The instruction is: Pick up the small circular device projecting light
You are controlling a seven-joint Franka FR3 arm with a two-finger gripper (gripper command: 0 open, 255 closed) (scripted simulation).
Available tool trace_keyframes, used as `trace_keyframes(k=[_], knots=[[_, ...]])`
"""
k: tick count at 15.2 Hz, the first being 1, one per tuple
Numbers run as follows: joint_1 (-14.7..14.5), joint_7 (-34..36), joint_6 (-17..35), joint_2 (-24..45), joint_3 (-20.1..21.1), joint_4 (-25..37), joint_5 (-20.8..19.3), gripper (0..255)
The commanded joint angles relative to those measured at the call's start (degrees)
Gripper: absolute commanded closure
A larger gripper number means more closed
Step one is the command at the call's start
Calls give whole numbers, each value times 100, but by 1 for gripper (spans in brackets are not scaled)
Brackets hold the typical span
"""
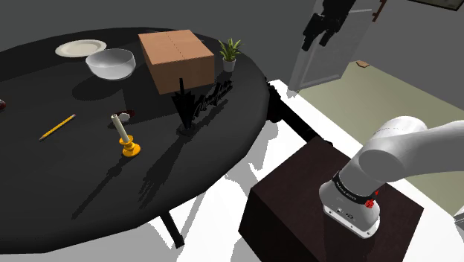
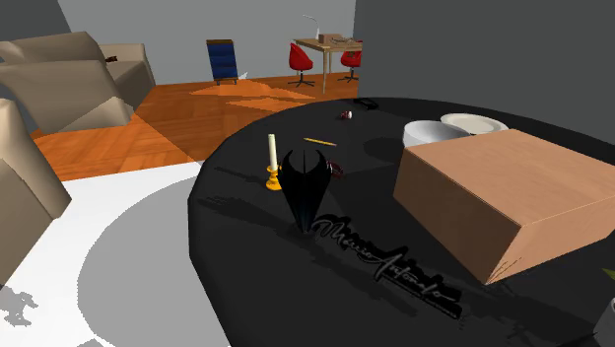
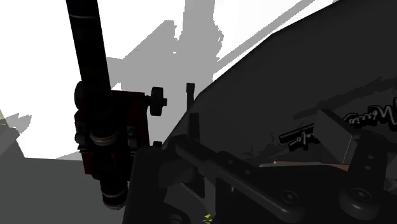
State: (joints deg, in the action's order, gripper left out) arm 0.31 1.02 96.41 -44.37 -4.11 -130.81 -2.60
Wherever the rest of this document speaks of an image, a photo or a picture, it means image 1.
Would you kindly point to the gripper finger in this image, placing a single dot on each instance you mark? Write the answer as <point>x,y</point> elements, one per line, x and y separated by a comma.
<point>328,36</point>
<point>311,31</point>

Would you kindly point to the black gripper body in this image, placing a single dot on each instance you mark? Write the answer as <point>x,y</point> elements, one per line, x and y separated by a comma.
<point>335,11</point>

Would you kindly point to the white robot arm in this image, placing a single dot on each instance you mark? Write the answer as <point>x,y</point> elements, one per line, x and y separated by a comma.
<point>377,159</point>

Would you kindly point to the glass door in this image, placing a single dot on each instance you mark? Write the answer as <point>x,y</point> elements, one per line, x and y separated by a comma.
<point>326,69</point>

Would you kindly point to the small brown flat object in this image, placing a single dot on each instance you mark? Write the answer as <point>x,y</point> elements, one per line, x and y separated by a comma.
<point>363,64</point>

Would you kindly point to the small potted green plant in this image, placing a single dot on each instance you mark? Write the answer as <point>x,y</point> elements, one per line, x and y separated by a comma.
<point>229,54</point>

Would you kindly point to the brown cardboard box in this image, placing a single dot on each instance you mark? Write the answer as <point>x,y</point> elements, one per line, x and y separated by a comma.
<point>181,61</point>

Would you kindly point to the dark robot stand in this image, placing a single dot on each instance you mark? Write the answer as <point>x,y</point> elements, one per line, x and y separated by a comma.
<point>286,203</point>

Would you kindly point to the clear glass bowl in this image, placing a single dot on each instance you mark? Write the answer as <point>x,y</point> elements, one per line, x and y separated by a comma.
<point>110,64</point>

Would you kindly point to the small white round object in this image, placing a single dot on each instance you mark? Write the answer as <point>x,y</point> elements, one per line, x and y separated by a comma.
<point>124,116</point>

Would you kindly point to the white candle in yellow holder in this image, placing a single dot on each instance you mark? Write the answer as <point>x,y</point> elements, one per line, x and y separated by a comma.
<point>127,141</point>

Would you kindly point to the white plate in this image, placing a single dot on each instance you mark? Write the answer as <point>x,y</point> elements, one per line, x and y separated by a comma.
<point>80,48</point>

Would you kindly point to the yellow pencil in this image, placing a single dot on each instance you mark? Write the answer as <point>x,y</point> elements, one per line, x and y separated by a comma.
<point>57,127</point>

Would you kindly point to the round black table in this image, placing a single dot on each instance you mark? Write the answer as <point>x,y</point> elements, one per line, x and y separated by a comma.
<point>72,174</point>

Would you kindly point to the dark red round object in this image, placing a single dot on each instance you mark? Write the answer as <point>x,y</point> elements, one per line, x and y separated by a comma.
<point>2,105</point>

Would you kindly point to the dark framed wall picture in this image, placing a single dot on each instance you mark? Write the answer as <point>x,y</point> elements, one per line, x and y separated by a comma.
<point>438,3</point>

